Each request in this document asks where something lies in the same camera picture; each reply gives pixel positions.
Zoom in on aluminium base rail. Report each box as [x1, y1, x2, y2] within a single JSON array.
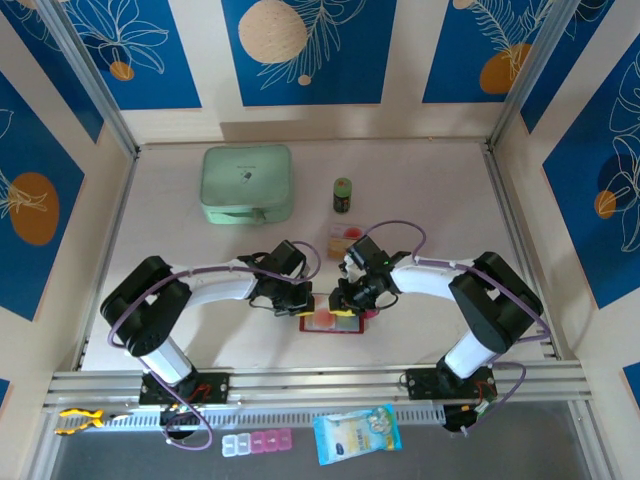
[[42, 359, 594, 409]]

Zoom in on white and pink pill organizer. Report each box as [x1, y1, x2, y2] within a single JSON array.
[[221, 427, 293, 457]]

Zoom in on black cable connector block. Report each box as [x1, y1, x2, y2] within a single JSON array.
[[159, 404, 204, 434], [442, 402, 484, 435]]

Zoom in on blue wet wipes packet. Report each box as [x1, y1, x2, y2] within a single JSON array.
[[312, 403, 403, 467]]

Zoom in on dark bottle with green lid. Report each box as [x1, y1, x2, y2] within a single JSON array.
[[332, 177, 353, 215]]

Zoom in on grey slotted cable duct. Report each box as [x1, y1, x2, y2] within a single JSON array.
[[99, 404, 447, 435]]

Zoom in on mint green zip pouch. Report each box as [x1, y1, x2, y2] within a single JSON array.
[[199, 144, 294, 227]]

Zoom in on clear plastic card tray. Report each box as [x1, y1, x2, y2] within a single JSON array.
[[324, 222, 369, 265]]

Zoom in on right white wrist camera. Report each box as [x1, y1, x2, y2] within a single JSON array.
[[339, 255, 365, 282]]

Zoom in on aluminium table side rail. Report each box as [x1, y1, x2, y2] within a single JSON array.
[[484, 147, 564, 360]]

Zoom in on red leather card holder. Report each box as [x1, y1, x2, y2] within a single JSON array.
[[298, 307, 380, 337]]

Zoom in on yellow handled pliers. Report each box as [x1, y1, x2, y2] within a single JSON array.
[[54, 407, 134, 436]]

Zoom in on aluminium frame post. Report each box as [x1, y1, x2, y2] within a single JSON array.
[[37, 0, 142, 157], [487, 0, 585, 151]]

